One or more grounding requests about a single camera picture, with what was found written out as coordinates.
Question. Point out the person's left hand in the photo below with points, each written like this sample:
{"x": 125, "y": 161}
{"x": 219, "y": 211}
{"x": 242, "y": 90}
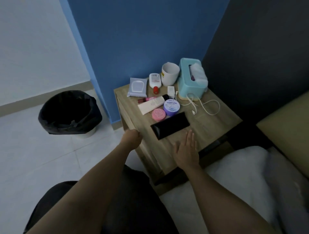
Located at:
{"x": 131, "y": 139}

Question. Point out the person's right hand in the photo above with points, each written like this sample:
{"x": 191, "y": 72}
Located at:
{"x": 187, "y": 154}

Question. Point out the wooden drawer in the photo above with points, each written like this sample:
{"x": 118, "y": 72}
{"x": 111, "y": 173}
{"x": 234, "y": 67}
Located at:
{"x": 143, "y": 159}

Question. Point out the black phone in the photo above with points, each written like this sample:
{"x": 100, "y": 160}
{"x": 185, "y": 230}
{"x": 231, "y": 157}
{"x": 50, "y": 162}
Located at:
{"x": 170, "y": 126}

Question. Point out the pink round jar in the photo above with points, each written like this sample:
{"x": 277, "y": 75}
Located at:
{"x": 158, "y": 113}

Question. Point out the white cream tube black cap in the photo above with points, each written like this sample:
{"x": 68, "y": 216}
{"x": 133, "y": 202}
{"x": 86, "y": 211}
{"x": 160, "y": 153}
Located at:
{"x": 150, "y": 104}

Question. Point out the pink lip gloss tube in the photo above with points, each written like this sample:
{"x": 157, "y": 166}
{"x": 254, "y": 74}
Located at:
{"x": 144, "y": 99}

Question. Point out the purple cream jar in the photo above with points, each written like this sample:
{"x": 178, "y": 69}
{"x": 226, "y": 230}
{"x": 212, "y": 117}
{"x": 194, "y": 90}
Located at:
{"x": 172, "y": 106}

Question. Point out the pale wet wipes packet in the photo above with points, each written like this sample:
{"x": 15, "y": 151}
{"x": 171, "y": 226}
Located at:
{"x": 137, "y": 88}

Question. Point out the white charger plug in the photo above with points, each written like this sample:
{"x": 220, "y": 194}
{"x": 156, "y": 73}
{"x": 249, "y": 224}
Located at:
{"x": 171, "y": 91}

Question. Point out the white lotion bottle red cap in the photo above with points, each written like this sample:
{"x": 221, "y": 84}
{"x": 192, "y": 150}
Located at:
{"x": 155, "y": 80}

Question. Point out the teal tissue box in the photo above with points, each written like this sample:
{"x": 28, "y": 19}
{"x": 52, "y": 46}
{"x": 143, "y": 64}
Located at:
{"x": 186, "y": 82}

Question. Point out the white mug yellow label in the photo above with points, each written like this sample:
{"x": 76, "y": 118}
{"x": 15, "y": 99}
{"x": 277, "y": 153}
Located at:
{"x": 170, "y": 74}

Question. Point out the white pop-up tissue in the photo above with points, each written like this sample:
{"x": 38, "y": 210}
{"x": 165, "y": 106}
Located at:
{"x": 199, "y": 74}

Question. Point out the person's right forearm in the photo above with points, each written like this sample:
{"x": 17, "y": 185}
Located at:
{"x": 222, "y": 205}

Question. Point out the person's left forearm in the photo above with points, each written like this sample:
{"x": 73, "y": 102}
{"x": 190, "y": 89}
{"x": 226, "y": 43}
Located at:
{"x": 84, "y": 192}

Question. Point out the wooden bedside table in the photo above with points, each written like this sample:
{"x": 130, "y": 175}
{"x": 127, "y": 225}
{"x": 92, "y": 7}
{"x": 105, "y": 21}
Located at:
{"x": 212, "y": 125}

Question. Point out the person's legs black trousers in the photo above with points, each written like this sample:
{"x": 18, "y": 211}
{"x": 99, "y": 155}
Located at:
{"x": 140, "y": 205}

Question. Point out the black lined trash bin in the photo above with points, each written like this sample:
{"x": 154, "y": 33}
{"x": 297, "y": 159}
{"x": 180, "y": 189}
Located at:
{"x": 70, "y": 111}

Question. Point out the beige cushion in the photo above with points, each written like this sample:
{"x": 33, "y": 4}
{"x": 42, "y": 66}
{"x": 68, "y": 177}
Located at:
{"x": 287, "y": 135}

